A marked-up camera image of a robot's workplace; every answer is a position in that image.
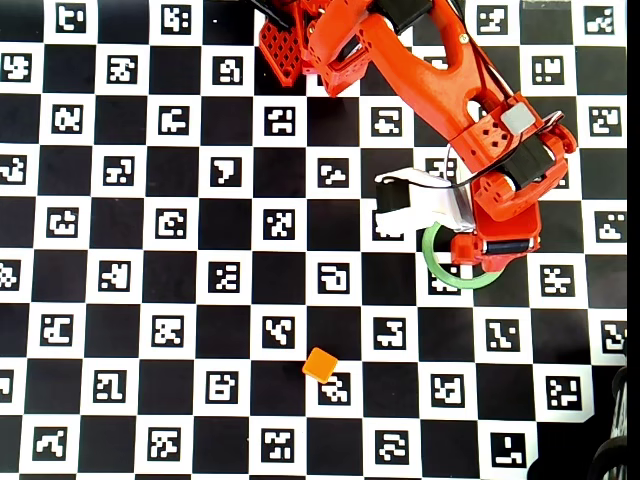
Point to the red-orange gripper finger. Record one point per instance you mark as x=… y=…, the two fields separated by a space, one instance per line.
x=467 y=250

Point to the red-orange gripper body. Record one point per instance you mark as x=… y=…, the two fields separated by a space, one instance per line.
x=506 y=247

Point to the orange cube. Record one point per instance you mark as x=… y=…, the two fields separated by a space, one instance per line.
x=320 y=365

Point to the small grey block on wrist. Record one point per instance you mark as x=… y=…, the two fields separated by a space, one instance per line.
x=517 y=118

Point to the black white marker checkerboard mat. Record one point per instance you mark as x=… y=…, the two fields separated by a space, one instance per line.
x=277 y=277

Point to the clear tape strip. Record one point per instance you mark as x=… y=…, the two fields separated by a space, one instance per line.
x=545 y=4

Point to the black flexible gooseneck stand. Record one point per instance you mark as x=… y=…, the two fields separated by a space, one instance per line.
x=620 y=410

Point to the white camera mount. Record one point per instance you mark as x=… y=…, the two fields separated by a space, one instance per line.
x=430 y=205

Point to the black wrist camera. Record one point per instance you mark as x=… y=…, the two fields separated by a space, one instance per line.
x=392 y=197

